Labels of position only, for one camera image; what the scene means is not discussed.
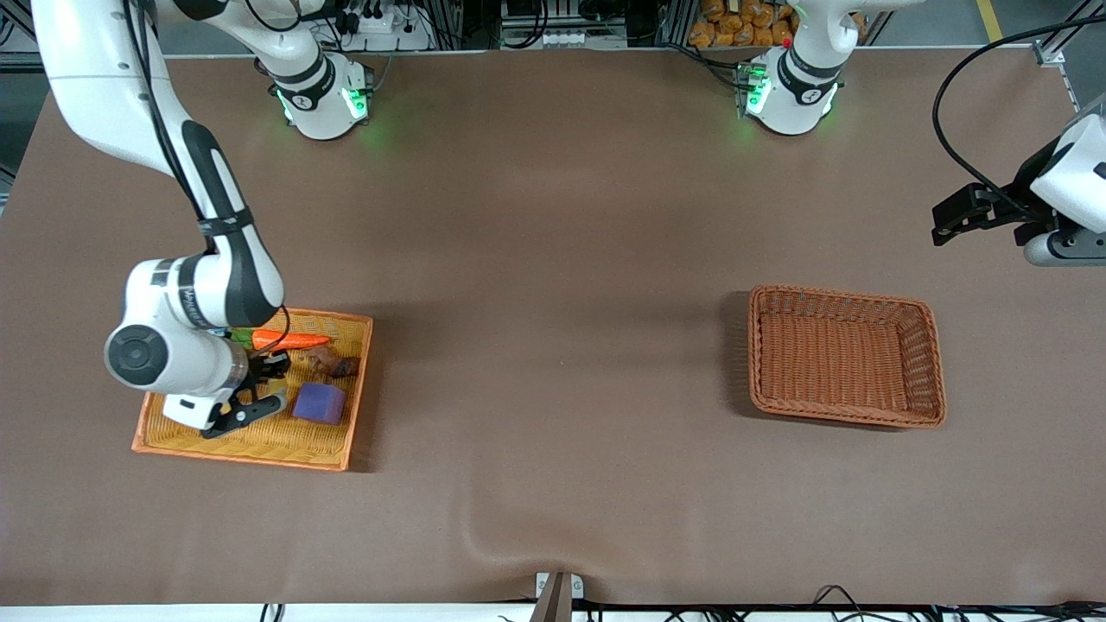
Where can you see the orange snack bags pile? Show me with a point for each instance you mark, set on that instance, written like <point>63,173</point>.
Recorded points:
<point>734,26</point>

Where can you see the aluminium frame post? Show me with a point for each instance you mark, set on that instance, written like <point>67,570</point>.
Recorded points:
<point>1048,54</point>

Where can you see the metal table bracket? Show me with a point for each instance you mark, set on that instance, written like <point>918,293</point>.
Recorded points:
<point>557,600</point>

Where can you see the white power strip with plugs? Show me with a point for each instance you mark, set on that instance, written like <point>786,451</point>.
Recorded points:
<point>389,34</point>

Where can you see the yellow wicker tray orange rim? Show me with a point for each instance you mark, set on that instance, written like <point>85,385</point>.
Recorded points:
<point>294,445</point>

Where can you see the purple block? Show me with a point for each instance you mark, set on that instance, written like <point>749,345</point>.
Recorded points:
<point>318,403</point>

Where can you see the brown table cover mat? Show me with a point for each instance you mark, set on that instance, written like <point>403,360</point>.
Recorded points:
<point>518,216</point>

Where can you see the brown toy piece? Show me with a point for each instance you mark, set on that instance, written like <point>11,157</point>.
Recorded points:
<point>335,364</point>

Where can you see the long white power strip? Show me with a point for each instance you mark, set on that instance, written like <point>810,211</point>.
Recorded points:
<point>562,39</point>

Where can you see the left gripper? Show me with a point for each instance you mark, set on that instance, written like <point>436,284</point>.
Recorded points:
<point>1008,210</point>

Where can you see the brown wicker basket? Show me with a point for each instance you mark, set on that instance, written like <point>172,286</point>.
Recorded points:
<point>829,363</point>

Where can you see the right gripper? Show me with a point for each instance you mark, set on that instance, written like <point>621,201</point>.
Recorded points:
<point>263,365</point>

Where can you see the orange toy carrot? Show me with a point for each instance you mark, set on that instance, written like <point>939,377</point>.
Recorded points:
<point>294,340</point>

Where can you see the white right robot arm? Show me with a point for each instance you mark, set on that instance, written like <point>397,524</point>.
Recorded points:
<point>86,69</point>

